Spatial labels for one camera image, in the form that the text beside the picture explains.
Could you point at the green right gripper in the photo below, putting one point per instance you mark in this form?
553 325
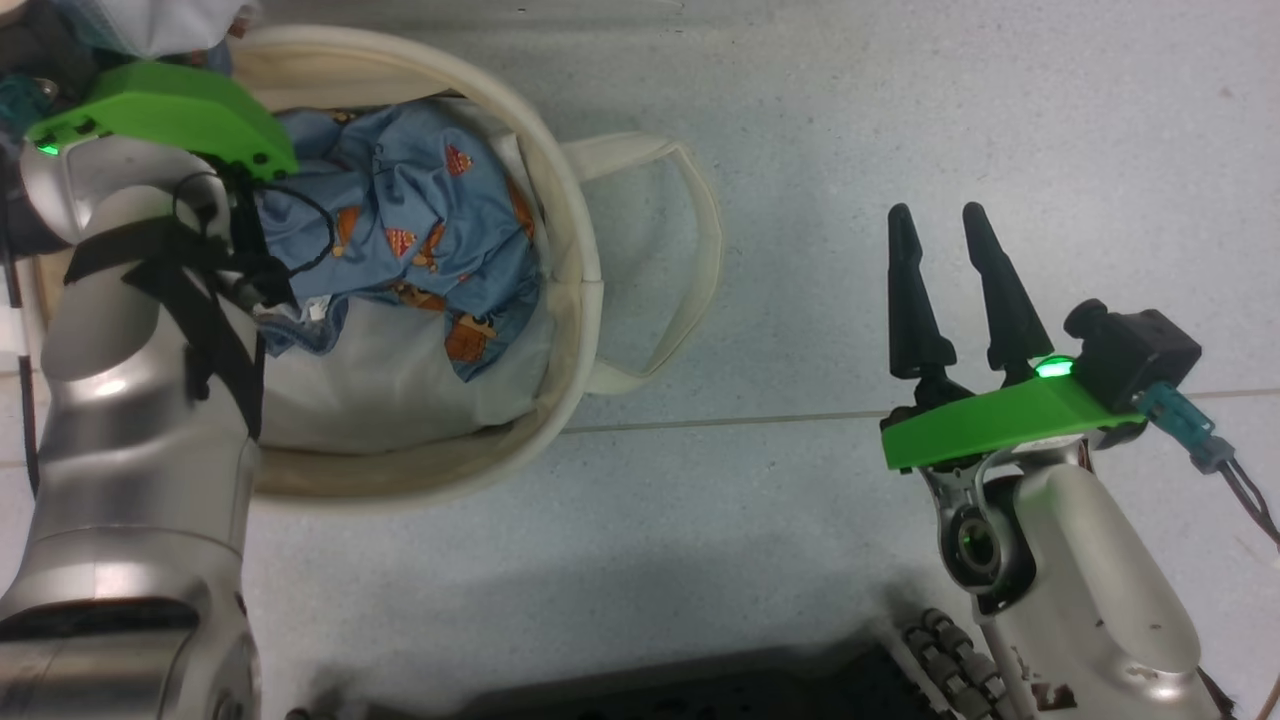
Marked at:
1000 425

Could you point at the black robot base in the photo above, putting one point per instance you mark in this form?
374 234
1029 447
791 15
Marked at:
700 690

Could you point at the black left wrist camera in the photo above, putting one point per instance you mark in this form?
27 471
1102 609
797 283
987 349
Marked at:
40 55

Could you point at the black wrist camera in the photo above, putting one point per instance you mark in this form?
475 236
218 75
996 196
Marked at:
40 55
1135 350

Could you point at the cream fabric laundry basket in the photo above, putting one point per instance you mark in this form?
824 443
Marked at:
590 300

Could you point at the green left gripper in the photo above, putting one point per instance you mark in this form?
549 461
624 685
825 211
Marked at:
170 105

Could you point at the blue orange-patterned garment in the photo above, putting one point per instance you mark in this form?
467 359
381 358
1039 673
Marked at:
420 220

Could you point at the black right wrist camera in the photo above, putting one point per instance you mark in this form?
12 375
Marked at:
1135 350

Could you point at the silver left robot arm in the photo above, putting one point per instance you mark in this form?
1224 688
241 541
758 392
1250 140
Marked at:
130 480

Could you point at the pale white-blue garment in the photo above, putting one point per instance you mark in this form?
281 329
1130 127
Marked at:
160 25

